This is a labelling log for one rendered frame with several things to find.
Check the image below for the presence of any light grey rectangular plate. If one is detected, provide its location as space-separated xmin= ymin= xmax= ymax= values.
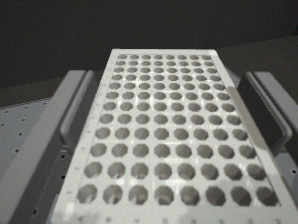
xmin=0 ymin=67 xmax=298 ymax=224

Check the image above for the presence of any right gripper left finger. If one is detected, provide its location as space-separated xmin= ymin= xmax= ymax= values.
xmin=0 ymin=70 xmax=98 ymax=224

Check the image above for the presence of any white well plate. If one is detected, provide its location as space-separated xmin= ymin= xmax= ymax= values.
xmin=51 ymin=49 xmax=298 ymax=224

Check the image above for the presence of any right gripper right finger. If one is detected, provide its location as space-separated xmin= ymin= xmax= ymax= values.
xmin=237 ymin=72 xmax=298 ymax=168

